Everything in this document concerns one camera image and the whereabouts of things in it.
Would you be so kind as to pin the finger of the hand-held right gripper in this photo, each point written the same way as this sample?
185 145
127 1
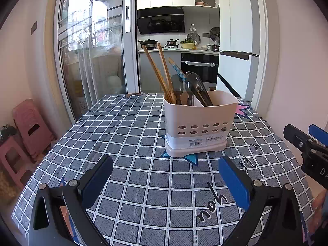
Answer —
292 133
320 134

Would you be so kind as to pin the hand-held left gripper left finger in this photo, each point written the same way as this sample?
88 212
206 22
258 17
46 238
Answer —
98 179

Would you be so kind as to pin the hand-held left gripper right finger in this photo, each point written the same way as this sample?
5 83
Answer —
234 182

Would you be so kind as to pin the pink plastic utensil holder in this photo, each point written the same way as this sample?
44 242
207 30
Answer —
199 117

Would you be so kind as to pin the plain bamboo chopstick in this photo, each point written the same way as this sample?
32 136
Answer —
164 66
153 66

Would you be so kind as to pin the blue patterned bamboo chopstick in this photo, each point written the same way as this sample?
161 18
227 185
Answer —
176 69

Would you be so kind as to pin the person's right hand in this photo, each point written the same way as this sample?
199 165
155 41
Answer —
321 215

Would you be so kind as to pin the grey checked tablecloth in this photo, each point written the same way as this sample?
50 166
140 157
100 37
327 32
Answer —
133 143

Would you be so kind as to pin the stack of pink plastic stools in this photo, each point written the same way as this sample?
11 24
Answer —
33 128

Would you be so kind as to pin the pink plastic stool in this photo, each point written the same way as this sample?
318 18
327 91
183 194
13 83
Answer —
12 158

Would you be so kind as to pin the dark bag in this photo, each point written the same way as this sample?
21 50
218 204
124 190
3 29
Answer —
7 133

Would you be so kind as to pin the black built-in oven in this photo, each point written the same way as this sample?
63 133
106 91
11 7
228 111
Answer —
205 73

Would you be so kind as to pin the grey lower kitchen cabinet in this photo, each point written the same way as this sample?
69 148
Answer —
150 76

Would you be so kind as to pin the white refrigerator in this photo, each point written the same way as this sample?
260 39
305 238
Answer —
238 18

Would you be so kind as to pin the sliding glass door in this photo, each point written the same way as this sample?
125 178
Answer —
94 48

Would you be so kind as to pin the yellow bowl of vegetables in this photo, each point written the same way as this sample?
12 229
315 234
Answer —
188 45

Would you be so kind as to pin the hanging metal strainer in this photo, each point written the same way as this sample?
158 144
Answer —
192 38

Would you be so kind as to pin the black wok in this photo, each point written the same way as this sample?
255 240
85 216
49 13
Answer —
148 42

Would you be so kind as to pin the steel cooking pot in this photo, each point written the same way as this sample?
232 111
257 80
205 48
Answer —
172 42

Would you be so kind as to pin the black range hood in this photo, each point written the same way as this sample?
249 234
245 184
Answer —
161 21

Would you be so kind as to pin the wall switch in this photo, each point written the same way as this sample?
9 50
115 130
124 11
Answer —
34 28

